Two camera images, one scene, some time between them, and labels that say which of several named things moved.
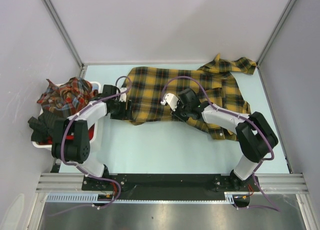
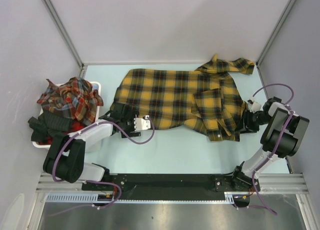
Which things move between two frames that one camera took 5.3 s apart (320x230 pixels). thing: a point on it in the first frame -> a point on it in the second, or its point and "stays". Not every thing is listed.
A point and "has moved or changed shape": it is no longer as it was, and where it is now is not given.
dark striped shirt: (44, 127) stays
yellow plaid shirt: (218, 84) has moved or changed shape
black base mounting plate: (142, 184) stays
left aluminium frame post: (64, 31) stays
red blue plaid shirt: (68, 98) stays
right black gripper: (183, 118) -> (248, 127)
